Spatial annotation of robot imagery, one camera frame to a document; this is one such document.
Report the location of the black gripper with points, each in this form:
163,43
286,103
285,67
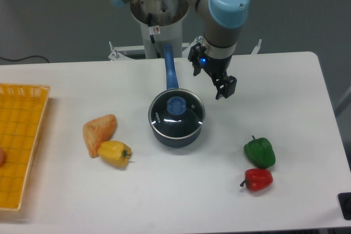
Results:
215,68

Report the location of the glass lid blue knob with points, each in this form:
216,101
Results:
176,114

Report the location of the dark blue saucepan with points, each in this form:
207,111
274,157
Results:
171,83

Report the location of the green toy bell pepper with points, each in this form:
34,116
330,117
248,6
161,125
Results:
260,153

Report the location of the red toy bell pepper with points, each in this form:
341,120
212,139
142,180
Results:
257,179

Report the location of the yellow toy bell pepper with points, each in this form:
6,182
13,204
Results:
115,153

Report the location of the toy bread piece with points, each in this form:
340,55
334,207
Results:
97,131

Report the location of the black table edge device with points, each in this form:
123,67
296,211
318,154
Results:
345,204

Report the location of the yellow woven basket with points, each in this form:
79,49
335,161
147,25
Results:
22,111

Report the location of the white metal base frame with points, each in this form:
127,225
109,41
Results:
129,50

